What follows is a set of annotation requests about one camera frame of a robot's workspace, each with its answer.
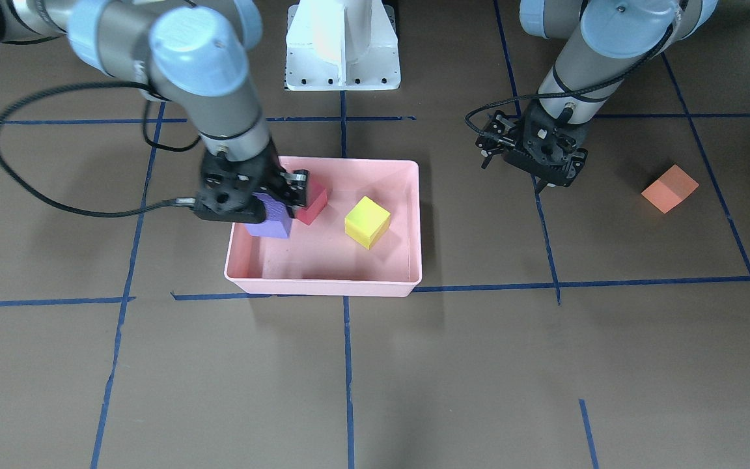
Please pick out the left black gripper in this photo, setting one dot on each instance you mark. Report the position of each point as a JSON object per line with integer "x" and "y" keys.
{"x": 498, "y": 135}

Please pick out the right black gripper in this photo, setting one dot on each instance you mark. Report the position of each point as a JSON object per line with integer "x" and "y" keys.
{"x": 278, "y": 180}

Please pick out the red foam block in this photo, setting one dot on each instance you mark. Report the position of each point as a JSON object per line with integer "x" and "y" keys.
{"x": 318, "y": 195}

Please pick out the purple foam block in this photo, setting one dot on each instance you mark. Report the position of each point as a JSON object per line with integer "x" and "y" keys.
{"x": 277, "y": 224}

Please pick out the yellow foam block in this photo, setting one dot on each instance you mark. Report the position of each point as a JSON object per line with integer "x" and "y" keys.
{"x": 367, "y": 222}

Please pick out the orange foam block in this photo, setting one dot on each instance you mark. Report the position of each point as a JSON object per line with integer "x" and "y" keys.
{"x": 670, "y": 189}

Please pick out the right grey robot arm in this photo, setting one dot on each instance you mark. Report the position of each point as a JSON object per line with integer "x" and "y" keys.
{"x": 193, "y": 54}

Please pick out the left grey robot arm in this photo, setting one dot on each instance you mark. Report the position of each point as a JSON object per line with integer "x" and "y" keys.
{"x": 605, "y": 43}

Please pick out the pink plastic bin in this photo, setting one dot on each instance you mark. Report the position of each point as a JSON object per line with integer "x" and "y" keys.
{"x": 321, "y": 259}

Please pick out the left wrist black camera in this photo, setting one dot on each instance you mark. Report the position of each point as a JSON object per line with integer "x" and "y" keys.
{"x": 498, "y": 138}

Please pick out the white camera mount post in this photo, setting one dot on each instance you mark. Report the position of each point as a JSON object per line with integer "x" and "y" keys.
{"x": 342, "y": 46}

